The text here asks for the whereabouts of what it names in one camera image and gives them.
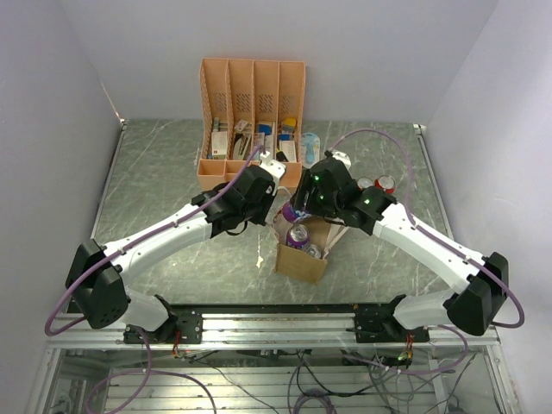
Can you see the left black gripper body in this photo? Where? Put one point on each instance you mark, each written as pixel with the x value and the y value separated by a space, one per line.
pixel 257 211

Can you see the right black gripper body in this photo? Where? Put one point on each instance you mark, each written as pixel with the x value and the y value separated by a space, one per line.
pixel 323 205

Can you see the purple fanta can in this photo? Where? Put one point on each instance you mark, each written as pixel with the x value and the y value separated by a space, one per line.
pixel 292 215
pixel 297 236
pixel 313 250

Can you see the red cola can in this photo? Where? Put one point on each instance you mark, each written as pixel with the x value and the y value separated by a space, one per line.
pixel 364 183
pixel 386 183

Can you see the patterned canvas tote bag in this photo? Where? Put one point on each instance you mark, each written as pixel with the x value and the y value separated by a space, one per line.
pixel 296 263

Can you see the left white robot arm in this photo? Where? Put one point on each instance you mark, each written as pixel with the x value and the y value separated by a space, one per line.
pixel 98 273

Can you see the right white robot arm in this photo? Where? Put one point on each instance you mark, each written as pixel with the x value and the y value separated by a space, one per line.
pixel 476 283

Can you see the blue packaged razor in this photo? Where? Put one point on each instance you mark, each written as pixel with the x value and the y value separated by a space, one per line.
pixel 309 149

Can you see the small white card box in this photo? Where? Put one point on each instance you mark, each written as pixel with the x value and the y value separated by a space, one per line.
pixel 287 151

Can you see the white stationery box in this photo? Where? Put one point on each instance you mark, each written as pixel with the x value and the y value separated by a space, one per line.
pixel 219 145

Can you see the green white glue stick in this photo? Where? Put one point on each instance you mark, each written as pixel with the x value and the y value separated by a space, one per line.
pixel 216 124

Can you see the peach plastic file organizer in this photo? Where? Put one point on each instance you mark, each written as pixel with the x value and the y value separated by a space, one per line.
pixel 256 101

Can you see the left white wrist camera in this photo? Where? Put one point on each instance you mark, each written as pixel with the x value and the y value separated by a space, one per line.
pixel 274 167

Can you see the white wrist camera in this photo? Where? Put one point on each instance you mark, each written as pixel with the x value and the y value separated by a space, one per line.
pixel 341 156
pixel 274 167

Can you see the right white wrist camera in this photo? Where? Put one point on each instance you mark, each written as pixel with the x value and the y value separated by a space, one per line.
pixel 341 156

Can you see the aluminium mounting rail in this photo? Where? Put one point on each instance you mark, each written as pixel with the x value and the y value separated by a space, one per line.
pixel 304 326

